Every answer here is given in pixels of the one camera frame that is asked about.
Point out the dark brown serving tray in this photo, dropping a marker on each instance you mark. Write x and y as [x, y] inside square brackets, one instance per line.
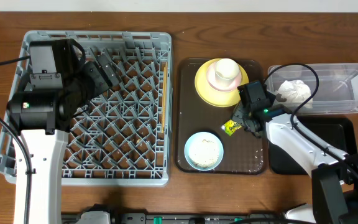
[243, 153]

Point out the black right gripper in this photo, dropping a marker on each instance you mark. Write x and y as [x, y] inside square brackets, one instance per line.
[243, 116]

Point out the cream plastic cup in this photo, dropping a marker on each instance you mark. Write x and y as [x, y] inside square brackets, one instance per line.
[226, 71]

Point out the light blue rice bowl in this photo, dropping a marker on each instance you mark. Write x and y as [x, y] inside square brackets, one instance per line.
[203, 151]

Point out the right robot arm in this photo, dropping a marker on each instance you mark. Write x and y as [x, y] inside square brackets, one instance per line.
[333, 172]

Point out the grey dishwasher rack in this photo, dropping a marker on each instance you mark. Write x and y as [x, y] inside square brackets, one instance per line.
[121, 137]

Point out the pink plastic bowl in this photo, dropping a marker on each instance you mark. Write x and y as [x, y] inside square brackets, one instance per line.
[211, 78]

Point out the white tissue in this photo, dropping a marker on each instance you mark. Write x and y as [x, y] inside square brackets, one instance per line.
[292, 94]

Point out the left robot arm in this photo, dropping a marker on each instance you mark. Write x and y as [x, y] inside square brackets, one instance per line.
[40, 111]

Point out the yellow pandan cake wrapper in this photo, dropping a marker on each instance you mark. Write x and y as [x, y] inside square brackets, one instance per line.
[230, 127]

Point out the black plastic tray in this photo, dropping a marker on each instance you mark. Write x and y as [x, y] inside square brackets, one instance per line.
[336, 131]

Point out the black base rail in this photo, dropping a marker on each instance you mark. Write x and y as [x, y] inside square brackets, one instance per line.
[142, 218]

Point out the clear plastic bin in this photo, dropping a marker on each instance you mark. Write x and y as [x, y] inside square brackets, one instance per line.
[334, 95]

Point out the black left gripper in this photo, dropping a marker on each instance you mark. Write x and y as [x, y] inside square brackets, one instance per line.
[89, 76]

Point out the wooden chopstick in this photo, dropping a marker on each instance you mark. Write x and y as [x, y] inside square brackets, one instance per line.
[165, 96]
[163, 99]

